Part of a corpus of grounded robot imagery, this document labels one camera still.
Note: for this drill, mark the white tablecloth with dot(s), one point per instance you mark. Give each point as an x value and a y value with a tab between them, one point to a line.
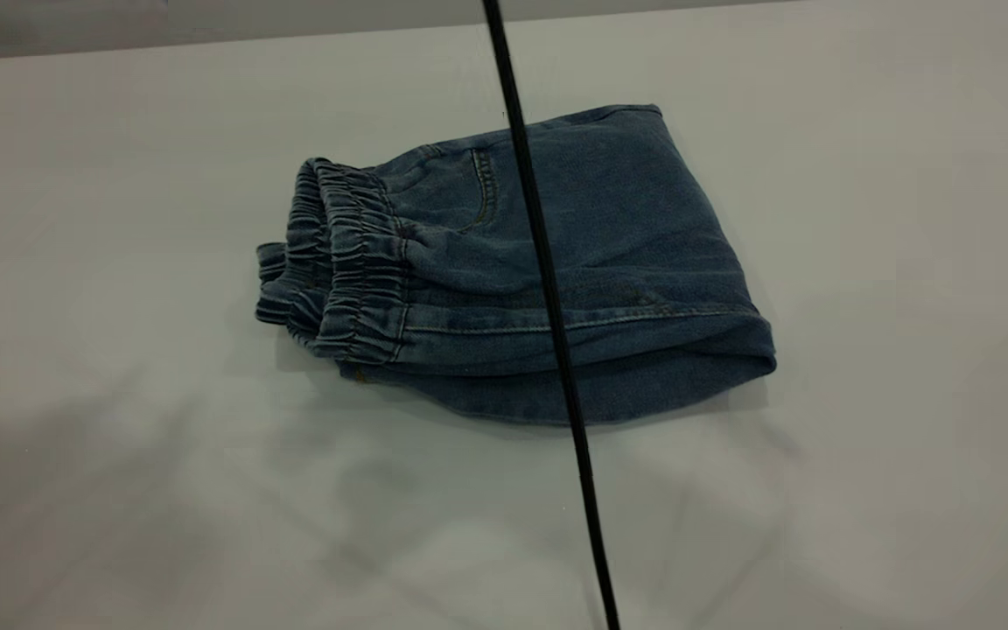
206	490

